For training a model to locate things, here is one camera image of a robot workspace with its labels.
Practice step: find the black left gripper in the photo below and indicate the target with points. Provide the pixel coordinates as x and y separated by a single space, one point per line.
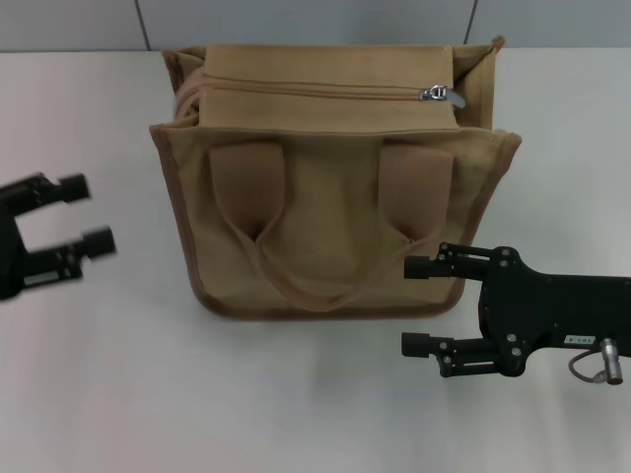
10 256

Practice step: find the silver metal zipper slider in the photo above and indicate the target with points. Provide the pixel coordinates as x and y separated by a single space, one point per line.
436 93

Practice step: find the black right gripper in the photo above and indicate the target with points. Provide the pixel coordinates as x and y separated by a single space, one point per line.
542 310

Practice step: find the khaki canvas food bag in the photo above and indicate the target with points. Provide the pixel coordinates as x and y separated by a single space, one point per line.
335 231

